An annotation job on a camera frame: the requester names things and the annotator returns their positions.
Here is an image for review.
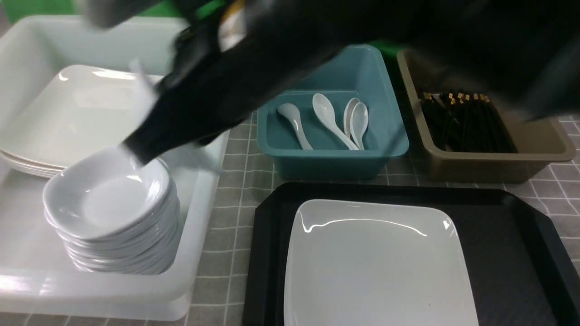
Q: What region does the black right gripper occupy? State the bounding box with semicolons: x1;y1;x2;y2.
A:
125;0;345;166

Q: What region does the white spoon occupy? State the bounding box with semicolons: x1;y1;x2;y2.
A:
312;93;359;150
277;103;313;150
350;102;369;150
343;97;361;138

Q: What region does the white square rice plate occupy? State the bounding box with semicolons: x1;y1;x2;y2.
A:
282;199;479;326

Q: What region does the small white bowl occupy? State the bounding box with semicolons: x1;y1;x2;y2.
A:
122;58;223;175

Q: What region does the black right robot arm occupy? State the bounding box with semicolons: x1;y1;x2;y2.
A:
122;0;580;165

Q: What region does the top white square plate stack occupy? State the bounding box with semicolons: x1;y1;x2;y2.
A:
1;65;139;168

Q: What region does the teal plastic bin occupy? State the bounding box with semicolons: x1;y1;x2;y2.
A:
257;45;410;180

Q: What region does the top white bowl stack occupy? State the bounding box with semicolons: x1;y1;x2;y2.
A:
42;146;174;240

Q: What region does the lower white bowls stack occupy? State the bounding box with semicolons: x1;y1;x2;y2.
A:
44;172;181;275

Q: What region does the lower white plates stack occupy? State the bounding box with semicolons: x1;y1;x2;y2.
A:
0;151;66;179

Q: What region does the green cloth backdrop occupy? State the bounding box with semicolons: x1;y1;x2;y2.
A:
0;0;227;23

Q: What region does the bundle of black chopsticks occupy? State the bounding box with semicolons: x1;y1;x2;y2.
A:
417;88;518;154

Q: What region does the grey checked tablecloth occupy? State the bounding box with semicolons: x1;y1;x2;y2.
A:
1;121;579;326

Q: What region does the large white plastic bin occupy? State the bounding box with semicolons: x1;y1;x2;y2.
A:
0;16;218;326

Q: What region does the brown plastic bin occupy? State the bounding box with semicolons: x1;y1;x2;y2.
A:
397;50;576;183

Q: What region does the black serving tray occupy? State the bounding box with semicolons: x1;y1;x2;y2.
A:
241;183;580;326

